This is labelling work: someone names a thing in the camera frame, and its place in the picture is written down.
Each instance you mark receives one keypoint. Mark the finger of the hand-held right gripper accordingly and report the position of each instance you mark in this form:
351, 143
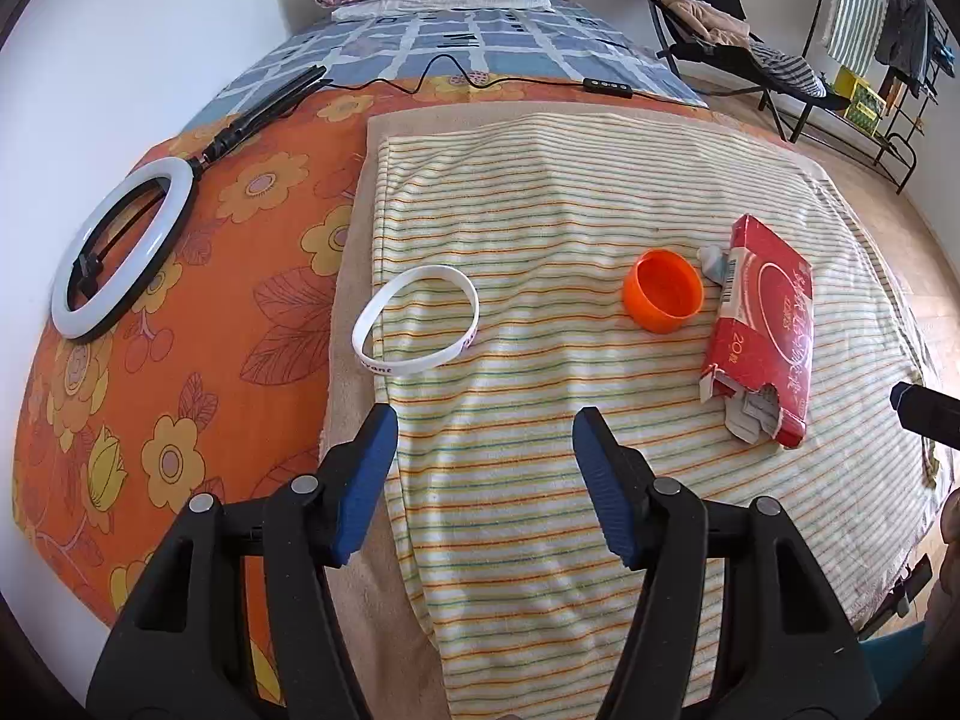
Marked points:
930, 412

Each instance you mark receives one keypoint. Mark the striped garment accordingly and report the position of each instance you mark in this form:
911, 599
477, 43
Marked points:
791, 71

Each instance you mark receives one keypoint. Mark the striped cream towel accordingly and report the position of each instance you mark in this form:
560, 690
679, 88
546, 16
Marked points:
525, 240

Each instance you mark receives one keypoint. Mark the red cardboard box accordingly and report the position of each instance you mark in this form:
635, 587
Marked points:
765, 315

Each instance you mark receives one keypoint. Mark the black clothes rack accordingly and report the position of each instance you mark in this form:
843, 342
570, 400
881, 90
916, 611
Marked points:
814, 7

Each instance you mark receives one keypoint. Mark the white pillow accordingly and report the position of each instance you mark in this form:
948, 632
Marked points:
450, 6

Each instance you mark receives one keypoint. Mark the blue checked bed sheet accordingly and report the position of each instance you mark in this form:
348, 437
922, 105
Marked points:
525, 37

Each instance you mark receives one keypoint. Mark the white rubber wristband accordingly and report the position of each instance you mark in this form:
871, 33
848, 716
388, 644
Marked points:
382, 370

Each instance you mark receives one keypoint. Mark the black folded tripod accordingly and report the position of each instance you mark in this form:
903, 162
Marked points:
262, 105

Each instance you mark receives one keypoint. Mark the hanging dark clothes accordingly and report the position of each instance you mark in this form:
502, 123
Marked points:
904, 30

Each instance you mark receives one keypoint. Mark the orange plastic cap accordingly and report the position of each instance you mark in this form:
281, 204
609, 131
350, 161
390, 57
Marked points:
660, 315

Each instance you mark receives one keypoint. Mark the hanging green striped towel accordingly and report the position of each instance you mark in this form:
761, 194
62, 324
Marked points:
855, 7

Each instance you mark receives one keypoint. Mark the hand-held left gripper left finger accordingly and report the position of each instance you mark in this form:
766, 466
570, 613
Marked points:
367, 480

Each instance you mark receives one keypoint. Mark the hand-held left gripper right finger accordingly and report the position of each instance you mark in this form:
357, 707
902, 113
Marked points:
600, 480

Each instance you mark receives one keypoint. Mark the pink clothes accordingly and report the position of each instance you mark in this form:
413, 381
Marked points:
705, 19

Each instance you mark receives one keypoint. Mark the small grey crumpled wrapper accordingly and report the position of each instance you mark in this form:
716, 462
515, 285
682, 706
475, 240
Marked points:
714, 264

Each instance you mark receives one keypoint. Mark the yellow box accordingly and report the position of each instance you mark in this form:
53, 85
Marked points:
859, 97

